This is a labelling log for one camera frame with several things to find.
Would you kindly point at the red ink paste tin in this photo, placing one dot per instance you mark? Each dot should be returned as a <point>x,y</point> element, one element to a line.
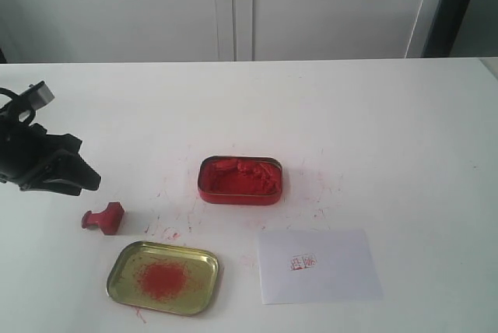
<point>240,180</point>

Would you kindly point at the white paper sheet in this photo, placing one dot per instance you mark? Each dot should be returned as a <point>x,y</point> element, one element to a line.
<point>299,266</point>

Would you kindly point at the white cabinet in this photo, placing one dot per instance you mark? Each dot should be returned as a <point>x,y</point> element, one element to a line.
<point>56,31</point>

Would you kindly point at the red stamp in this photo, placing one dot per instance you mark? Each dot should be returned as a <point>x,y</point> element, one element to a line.
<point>108,221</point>

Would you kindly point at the gold tin lid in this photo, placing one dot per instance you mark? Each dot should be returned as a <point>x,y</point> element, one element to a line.
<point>165,278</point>

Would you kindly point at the dark vertical post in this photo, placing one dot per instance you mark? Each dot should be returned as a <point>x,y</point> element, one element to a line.
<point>444,28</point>

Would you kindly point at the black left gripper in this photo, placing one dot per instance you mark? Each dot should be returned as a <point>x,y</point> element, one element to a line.
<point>34,160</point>

